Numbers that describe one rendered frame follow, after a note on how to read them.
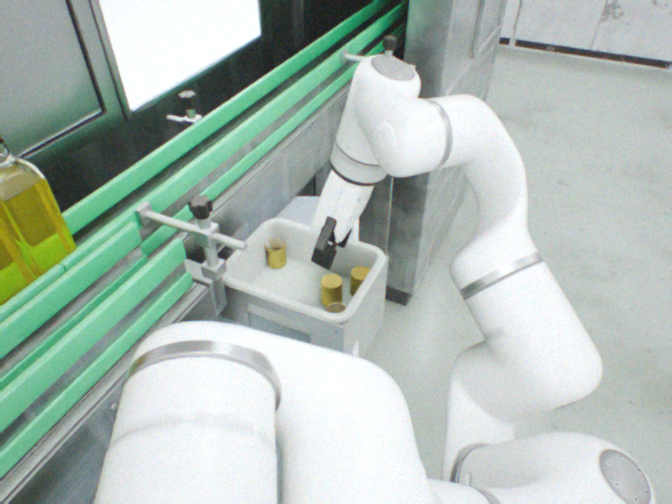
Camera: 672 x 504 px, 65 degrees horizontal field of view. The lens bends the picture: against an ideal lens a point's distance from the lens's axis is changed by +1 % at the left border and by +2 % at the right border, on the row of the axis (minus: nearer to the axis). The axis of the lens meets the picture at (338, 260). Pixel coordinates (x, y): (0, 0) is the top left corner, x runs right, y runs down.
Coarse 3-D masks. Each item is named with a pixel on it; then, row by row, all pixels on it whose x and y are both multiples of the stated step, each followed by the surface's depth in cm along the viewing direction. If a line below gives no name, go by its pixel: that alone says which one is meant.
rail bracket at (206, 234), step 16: (144, 208) 70; (192, 208) 63; (208, 208) 64; (144, 224) 71; (176, 224) 69; (208, 224) 66; (208, 240) 66; (224, 240) 66; (208, 256) 69; (208, 272) 71; (224, 272) 72
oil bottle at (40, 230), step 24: (0, 168) 54; (24, 168) 55; (0, 192) 54; (24, 192) 56; (48, 192) 58; (24, 216) 57; (48, 216) 59; (24, 240) 58; (48, 240) 60; (72, 240) 64; (48, 264) 61
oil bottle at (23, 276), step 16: (0, 224) 55; (0, 240) 55; (0, 256) 56; (16, 256) 58; (0, 272) 57; (16, 272) 58; (32, 272) 60; (0, 288) 57; (16, 288) 59; (0, 304) 58
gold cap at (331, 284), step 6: (324, 276) 82; (330, 276) 82; (336, 276) 82; (324, 282) 81; (330, 282) 81; (336, 282) 81; (324, 288) 81; (330, 288) 81; (336, 288) 81; (324, 294) 82; (330, 294) 81; (336, 294) 82; (324, 300) 83; (330, 300) 82; (336, 300) 83
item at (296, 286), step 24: (264, 240) 88; (288, 240) 90; (312, 240) 88; (240, 264) 83; (264, 264) 90; (288, 264) 91; (312, 264) 91; (336, 264) 88; (360, 264) 86; (240, 288) 77; (264, 288) 87; (288, 288) 87; (312, 288) 87; (360, 288) 77; (312, 312) 73
